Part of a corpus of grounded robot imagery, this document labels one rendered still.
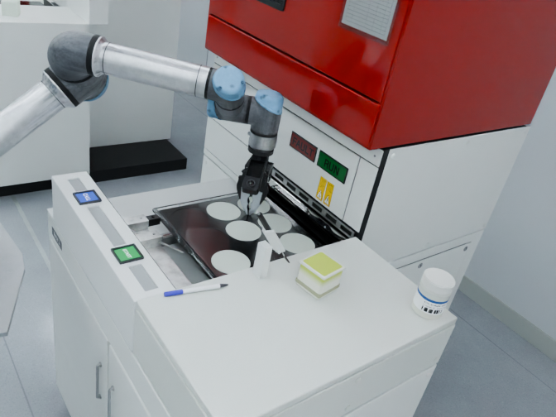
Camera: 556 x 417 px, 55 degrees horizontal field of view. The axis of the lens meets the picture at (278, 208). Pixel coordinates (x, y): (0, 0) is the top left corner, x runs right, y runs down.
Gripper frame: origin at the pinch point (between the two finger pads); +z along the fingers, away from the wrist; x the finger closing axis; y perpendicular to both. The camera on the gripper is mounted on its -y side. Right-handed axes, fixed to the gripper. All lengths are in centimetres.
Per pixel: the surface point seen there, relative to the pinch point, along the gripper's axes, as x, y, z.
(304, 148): -10.6, 11.9, -18.5
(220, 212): 7.7, -2.0, 1.3
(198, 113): 111, 282, 91
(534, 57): -67, 36, -53
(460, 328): -100, 94, 91
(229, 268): -2.7, -25.9, 1.4
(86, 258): 30.9, -34.4, 4.1
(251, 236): -4.0, -9.5, 1.3
